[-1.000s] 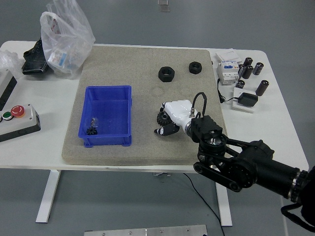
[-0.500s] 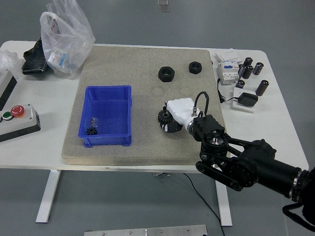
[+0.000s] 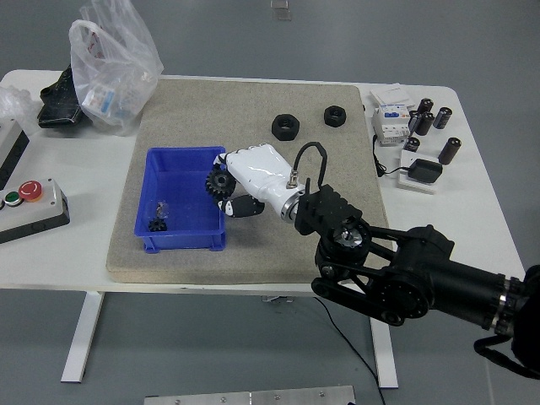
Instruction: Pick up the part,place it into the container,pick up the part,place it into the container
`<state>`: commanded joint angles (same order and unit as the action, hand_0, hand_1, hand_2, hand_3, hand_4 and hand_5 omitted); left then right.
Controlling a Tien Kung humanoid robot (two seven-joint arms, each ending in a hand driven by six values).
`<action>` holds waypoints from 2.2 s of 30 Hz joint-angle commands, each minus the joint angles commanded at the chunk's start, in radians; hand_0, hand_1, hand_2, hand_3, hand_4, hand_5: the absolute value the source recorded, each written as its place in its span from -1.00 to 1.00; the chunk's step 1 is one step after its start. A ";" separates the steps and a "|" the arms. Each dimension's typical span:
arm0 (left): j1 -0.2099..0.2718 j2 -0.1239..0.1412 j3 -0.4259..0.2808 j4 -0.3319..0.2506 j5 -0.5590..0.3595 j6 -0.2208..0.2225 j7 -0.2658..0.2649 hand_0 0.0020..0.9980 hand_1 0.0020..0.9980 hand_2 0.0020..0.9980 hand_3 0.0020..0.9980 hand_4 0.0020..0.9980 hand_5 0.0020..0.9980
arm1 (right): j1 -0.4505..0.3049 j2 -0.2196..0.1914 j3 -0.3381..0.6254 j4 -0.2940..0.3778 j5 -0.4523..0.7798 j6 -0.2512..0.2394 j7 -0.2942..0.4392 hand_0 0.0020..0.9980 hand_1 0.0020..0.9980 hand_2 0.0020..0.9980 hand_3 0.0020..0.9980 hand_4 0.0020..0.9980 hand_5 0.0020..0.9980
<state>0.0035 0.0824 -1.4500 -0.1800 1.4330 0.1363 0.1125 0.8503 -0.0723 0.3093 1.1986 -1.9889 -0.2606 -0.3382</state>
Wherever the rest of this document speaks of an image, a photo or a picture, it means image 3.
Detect white paper box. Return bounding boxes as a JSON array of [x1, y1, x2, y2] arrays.
[[370, 83, 417, 111]]

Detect black floor cable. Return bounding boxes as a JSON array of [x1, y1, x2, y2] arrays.
[[312, 296, 387, 405]]

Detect blue plastic bin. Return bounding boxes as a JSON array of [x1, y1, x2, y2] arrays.
[[133, 145, 228, 253]]

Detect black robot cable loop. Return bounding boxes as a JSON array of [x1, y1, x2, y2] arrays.
[[472, 335, 540, 381]]

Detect large black gear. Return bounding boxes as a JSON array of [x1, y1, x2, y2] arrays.
[[204, 165, 238, 201]]

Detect silver metal plate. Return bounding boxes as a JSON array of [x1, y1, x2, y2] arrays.
[[143, 385, 357, 405]]

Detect small black hex nut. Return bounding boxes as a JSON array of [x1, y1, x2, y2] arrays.
[[322, 105, 348, 127]]

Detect grey-brown mat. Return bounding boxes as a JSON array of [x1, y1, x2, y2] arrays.
[[105, 78, 391, 285]]

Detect white table leg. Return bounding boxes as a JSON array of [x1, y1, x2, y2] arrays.
[[366, 316, 400, 389], [61, 290, 106, 384]]

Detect white flat block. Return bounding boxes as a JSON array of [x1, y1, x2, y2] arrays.
[[395, 150, 440, 196]]

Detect metal floor socket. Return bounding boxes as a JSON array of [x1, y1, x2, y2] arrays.
[[269, 0, 293, 22]]

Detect crumpled clear plastic wrap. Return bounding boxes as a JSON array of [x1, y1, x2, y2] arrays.
[[0, 85, 40, 137]]

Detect black adapter cord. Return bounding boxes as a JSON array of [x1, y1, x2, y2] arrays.
[[371, 134, 413, 178]]

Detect large black hex nut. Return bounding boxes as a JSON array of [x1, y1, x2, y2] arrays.
[[271, 113, 302, 143]]

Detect grey emergency stop button box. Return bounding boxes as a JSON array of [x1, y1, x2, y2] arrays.
[[0, 177, 72, 246]]

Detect black power adapter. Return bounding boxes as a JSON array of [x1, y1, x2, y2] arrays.
[[410, 158, 444, 185]]

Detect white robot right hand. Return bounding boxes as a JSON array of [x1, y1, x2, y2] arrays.
[[213, 143, 300, 219]]

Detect blue white packet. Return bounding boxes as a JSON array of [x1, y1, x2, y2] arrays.
[[82, 82, 117, 117]]

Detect clear plastic bag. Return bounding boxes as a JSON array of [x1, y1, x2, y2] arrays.
[[68, 0, 165, 138]]

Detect white circuit breaker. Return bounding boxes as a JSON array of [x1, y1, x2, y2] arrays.
[[370, 105, 413, 147]]

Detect black pouch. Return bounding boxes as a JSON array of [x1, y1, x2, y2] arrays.
[[37, 65, 92, 129]]

